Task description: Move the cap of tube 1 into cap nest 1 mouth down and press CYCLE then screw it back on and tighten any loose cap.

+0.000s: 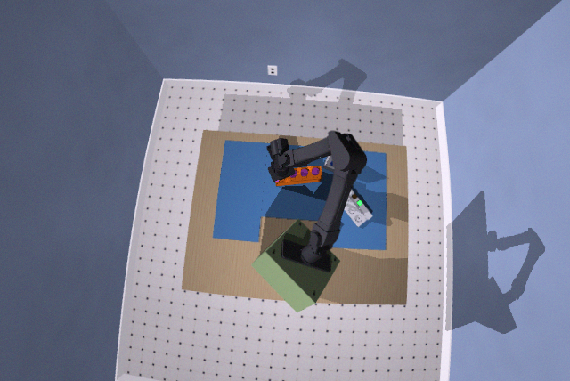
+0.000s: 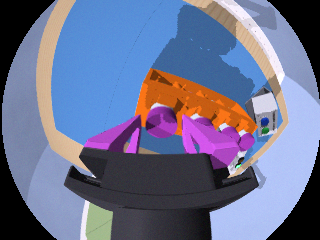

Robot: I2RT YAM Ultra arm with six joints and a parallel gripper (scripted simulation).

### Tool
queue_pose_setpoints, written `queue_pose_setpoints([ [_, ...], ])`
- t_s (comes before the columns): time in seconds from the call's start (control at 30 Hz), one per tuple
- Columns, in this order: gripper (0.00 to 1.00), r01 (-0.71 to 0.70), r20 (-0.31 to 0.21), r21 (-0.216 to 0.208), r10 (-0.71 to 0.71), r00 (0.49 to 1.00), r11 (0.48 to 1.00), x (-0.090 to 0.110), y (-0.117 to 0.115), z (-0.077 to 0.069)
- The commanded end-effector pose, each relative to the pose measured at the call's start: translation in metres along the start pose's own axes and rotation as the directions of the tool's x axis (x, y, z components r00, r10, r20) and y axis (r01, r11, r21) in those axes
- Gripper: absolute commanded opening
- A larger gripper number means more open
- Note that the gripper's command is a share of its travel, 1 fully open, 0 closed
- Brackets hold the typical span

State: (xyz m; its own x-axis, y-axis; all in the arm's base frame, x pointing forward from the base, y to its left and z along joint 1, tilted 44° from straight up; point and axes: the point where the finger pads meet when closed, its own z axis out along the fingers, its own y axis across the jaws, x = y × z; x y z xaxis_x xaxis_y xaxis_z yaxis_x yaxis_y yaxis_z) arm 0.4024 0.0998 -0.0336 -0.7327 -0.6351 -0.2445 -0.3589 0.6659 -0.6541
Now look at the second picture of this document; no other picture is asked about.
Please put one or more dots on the blue flat mat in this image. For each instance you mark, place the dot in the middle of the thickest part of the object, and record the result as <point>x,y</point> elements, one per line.
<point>106,48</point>

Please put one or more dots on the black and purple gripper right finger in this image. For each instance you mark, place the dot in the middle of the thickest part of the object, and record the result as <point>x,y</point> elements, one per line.
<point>221,148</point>

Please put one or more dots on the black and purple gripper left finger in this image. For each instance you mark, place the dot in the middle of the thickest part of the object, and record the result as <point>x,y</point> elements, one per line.
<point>115,138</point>

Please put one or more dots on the white control panel with green and blue buttons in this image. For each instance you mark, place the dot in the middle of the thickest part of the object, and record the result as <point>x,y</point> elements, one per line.
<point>265,111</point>

